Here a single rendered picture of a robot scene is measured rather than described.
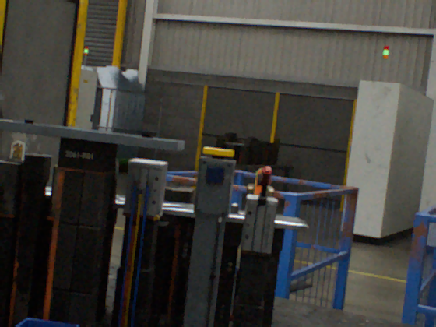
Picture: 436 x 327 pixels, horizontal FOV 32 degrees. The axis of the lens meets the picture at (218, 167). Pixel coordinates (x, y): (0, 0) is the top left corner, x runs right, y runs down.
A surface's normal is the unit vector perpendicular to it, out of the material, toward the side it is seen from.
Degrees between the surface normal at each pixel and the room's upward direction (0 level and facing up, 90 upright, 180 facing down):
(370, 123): 90
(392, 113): 90
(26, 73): 91
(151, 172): 90
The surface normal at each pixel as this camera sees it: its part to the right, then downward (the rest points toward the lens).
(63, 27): 0.93, 0.12
